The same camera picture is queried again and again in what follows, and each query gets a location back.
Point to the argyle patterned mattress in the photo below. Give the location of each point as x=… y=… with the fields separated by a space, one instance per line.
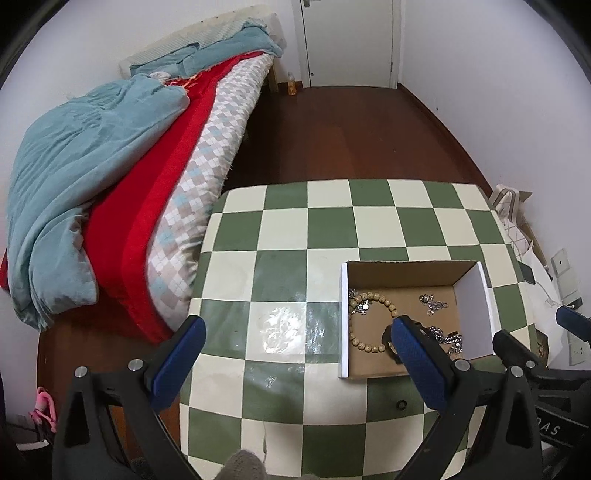
x=172 y=257

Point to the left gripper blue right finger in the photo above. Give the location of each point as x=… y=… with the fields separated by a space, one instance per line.
x=425 y=361

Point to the red blanket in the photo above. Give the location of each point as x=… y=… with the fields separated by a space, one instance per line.
x=120 y=222

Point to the light blue blanket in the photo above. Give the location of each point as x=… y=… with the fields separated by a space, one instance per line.
x=75 y=151

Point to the white patterned cloth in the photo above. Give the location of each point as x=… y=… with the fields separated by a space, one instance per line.
x=541 y=292

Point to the white door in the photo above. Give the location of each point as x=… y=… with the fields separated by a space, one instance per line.
x=349 y=43

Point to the white cardboard box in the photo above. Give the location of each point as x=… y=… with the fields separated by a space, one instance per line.
x=451 y=295

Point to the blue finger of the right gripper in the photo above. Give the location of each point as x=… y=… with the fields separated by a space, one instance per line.
x=574 y=322

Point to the black charger plug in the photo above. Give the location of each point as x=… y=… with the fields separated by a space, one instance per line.
x=576 y=304

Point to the small bottle on floor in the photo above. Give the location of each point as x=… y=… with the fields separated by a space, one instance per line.
x=291 y=84

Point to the green white checkered table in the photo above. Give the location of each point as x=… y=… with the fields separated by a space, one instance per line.
x=281 y=323

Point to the white wall socket strip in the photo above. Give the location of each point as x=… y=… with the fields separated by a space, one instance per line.
x=575 y=342

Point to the pink object on floor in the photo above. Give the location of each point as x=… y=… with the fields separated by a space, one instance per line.
x=44 y=412

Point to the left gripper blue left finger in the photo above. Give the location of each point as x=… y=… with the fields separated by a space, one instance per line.
x=172 y=362

